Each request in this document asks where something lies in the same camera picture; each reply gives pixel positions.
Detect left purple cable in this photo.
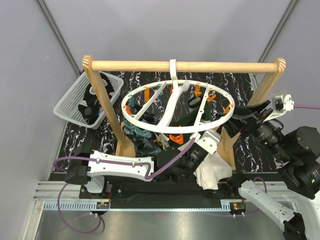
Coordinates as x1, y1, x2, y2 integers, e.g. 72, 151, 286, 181
52, 137, 196, 180

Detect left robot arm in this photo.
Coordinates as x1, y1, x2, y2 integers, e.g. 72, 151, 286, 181
65, 141, 209, 198

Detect dark patterned garment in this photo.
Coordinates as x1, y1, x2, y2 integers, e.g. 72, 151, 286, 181
123, 111, 163, 157

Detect green and white garment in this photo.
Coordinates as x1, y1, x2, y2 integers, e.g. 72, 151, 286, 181
169, 96, 212, 127

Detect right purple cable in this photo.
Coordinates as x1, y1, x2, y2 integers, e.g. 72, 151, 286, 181
293, 104, 320, 110

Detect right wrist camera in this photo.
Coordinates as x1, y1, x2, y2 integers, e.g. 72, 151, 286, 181
264, 90, 294, 122

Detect white cloth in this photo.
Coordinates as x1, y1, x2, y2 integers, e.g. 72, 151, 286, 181
193, 151, 232, 190

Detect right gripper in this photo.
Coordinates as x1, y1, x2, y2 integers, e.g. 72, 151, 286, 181
214, 98, 292, 162

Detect black blue sock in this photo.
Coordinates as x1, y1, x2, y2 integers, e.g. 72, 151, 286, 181
78, 84, 101, 125

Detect white plastic mesh basket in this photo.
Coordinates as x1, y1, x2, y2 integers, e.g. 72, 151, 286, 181
53, 71, 124, 130

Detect orange clothes peg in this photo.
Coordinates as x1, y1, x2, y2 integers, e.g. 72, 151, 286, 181
169, 133, 184, 145

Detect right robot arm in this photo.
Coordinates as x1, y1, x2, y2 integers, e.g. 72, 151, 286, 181
218, 100, 320, 240

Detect white round clip hanger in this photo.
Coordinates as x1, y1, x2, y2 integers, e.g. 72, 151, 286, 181
121, 59, 235, 134

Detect purple cable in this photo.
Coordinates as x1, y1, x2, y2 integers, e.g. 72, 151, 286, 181
293, 104, 320, 110
52, 137, 196, 180

